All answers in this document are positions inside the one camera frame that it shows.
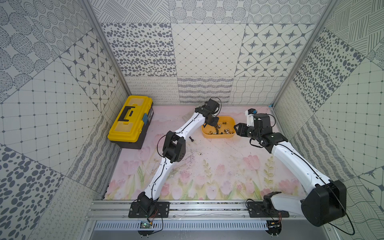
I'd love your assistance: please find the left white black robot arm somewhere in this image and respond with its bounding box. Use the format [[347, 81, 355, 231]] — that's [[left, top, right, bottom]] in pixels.
[[137, 99, 221, 217]]

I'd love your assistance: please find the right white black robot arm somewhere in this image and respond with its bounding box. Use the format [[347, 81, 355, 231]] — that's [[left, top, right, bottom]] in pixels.
[[235, 109, 347, 227]]

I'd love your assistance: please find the yellow plastic storage tray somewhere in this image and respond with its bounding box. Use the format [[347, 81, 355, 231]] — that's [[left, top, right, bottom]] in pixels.
[[201, 116, 236, 139]]

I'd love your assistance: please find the yellow plastic toolbox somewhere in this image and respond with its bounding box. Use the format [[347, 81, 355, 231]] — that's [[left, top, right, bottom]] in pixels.
[[108, 96, 154, 150]]

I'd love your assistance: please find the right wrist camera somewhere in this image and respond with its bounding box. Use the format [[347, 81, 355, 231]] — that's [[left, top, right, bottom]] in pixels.
[[245, 109, 257, 127]]

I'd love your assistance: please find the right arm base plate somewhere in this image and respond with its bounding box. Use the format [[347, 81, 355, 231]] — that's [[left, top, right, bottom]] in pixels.
[[246, 201, 290, 219]]

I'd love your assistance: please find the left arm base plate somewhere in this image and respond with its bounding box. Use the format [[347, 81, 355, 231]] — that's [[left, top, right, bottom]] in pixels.
[[129, 202, 170, 218]]

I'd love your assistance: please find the aluminium front rail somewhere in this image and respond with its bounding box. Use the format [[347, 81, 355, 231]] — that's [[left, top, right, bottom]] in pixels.
[[85, 200, 334, 221]]

